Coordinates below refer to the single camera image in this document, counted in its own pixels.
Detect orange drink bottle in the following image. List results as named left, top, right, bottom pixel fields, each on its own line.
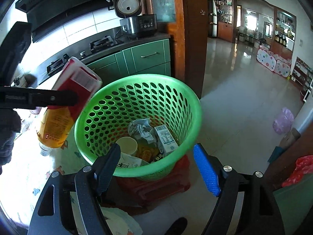
left=36, top=57, right=102, bottom=156

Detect black white box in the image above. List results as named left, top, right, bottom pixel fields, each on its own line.
left=117, top=152, right=148, bottom=168

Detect silver foil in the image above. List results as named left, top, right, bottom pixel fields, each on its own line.
left=127, top=118, right=157, bottom=143

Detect white blue milk carton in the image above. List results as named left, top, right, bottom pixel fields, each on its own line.
left=154, top=125, right=179, bottom=157

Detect white paper cup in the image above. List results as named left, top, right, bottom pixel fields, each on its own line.
left=116, top=136, right=138, bottom=155

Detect green plastic trash basket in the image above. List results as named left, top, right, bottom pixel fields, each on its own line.
left=74, top=74, right=202, bottom=181

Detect green kitchen cabinet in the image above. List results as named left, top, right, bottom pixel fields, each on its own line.
left=88, top=39, right=171, bottom=85

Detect black range hood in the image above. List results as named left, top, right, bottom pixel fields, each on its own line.
left=15, top=0, right=113, bottom=42

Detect white printed tablecloth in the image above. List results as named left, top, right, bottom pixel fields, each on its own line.
left=1, top=114, right=142, bottom=234

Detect red plastic stool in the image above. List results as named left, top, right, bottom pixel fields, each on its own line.
left=116, top=155, right=191, bottom=206

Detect red plastic bag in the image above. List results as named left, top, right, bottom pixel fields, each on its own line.
left=282, top=155, right=313, bottom=187

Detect pink plastic bag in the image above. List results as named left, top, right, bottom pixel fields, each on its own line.
left=273, top=107, right=294, bottom=135

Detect black gas stove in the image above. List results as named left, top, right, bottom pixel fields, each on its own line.
left=43, top=33, right=117, bottom=76

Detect black rice cooker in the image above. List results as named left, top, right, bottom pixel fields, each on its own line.
left=113, top=0, right=157, bottom=39

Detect polka dot play tent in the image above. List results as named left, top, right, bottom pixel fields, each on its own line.
left=256, top=47, right=291, bottom=78

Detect wooden glass display cabinet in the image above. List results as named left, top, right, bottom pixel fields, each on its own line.
left=157, top=0, right=208, bottom=98

